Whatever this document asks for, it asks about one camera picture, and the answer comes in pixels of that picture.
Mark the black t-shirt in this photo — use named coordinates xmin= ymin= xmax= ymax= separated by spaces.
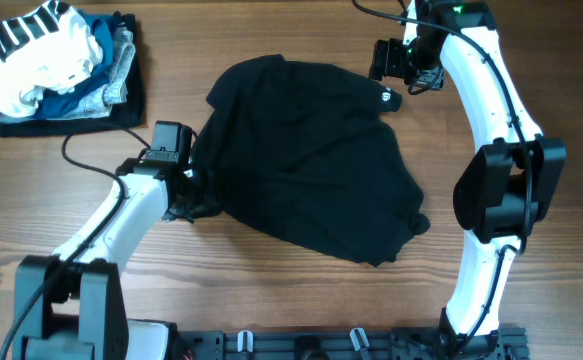
xmin=191 ymin=55 xmax=430 ymax=266

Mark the grey folded garment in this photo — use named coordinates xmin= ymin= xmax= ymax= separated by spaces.
xmin=0 ymin=21 xmax=136 ymax=125

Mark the white black striped garment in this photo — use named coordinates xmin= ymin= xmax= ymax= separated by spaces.
xmin=0 ymin=1 xmax=104 ymax=118

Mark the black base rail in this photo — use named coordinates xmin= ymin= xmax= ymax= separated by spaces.
xmin=180 ymin=327 xmax=531 ymax=360

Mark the black folded garment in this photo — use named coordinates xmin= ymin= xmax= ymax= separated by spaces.
xmin=0 ymin=11 xmax=145 ymax=138

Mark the blue folded garment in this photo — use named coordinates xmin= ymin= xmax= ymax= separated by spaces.
xmin=0 ymin=11 xmax=120 ymax=121

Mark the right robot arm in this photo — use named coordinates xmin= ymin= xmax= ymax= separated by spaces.
xmin=349 ymin=1 xmax=566 ymax=359

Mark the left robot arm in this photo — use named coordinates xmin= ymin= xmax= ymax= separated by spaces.
xmin=0 ymin=121 xmax=206 ymax=359

